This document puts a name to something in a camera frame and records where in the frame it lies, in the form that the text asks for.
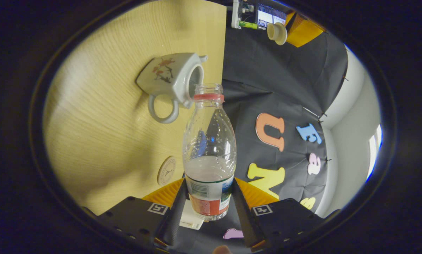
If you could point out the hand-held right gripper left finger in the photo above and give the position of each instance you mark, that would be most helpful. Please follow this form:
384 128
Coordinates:
177 215

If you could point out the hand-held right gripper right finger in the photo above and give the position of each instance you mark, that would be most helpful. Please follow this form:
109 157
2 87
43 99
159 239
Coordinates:
244 215

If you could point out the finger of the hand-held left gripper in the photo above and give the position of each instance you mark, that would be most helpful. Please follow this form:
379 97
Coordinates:
304 31

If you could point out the round wooden coaster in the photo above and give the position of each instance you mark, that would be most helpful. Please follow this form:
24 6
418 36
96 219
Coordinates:
166 171

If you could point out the clear plastic water bottle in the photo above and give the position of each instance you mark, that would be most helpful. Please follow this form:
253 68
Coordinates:
209 141

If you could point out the white ceramic teacup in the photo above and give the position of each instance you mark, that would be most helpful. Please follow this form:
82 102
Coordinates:
175 76

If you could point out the green drink bottle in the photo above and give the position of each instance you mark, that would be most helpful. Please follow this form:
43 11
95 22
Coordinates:
251 25

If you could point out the white toaster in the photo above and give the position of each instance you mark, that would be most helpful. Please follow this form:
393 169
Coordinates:
189 220

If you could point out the computer monitor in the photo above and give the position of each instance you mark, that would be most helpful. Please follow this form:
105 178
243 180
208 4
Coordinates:
270 16

